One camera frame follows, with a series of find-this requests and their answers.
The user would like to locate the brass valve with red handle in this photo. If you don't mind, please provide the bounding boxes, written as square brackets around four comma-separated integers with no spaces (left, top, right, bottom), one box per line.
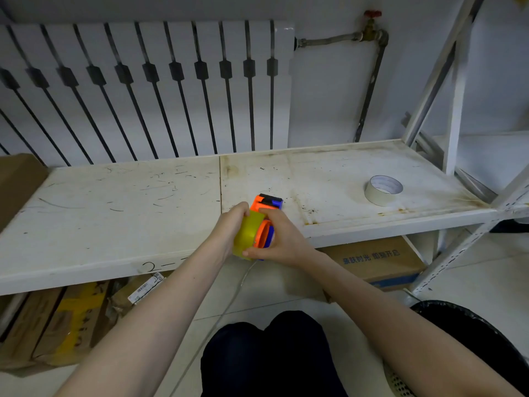
[358,10,389,47]

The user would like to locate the crumpled box with white label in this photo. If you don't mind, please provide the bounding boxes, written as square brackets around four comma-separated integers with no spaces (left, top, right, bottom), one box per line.
[107,272,174,323]

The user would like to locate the person's right hand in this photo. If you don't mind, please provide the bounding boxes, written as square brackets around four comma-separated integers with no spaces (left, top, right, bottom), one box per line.
[242,207,317,269]

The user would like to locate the black bin bag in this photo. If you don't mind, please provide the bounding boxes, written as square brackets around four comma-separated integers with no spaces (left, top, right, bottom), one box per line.
[410,300,529,397]

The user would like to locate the white radiator with black bars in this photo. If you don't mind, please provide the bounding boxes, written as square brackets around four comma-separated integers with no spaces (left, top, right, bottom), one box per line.
[0,20,296,167]

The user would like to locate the white tape roll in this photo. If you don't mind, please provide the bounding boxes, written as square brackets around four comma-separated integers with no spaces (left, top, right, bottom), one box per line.
[364,175,404,207]

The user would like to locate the brown cardboard box blue print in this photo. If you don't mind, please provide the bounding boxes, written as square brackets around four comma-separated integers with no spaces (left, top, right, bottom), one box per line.
[318,235,427,303]

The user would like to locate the white metal shelf rack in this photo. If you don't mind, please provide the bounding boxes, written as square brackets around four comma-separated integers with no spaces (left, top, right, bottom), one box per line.
[0,0,529,297]

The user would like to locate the person's dark trousers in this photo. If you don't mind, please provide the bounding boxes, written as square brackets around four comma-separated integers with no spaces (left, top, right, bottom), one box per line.
[200,310,349,397]

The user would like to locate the grey wall pipe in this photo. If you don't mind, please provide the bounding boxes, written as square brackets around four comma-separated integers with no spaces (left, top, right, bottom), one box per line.
[295,32,389,143]

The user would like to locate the cardboard box with yellow tape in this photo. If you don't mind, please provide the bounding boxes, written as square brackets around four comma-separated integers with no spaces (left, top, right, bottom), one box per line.
[0,280,111,371]

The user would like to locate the plain brown cardboard box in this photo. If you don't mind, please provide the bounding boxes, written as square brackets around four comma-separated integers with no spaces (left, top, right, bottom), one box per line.
[0,153,49,233]

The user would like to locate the person's left forearm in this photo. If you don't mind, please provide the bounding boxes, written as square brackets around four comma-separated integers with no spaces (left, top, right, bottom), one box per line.
[54,239,232,397]

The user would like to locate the yellow packing tape roll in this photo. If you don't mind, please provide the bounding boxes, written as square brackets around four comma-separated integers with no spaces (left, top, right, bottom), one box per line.
[232,210,267,257]

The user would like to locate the person's right forearm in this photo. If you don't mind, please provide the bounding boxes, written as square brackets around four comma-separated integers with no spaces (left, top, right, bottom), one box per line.
[304,250,525,397]

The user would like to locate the person's left hand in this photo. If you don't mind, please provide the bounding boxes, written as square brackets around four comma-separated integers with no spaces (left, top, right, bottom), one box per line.
[209,202,251,259]

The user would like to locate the white mesh waste basket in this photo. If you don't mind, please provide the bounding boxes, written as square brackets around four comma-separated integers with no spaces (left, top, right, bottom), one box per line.
[382,360,418,397]

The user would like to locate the orange and blue tape dispenser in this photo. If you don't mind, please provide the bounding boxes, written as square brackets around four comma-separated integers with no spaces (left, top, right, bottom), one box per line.
[249,193,284,261]

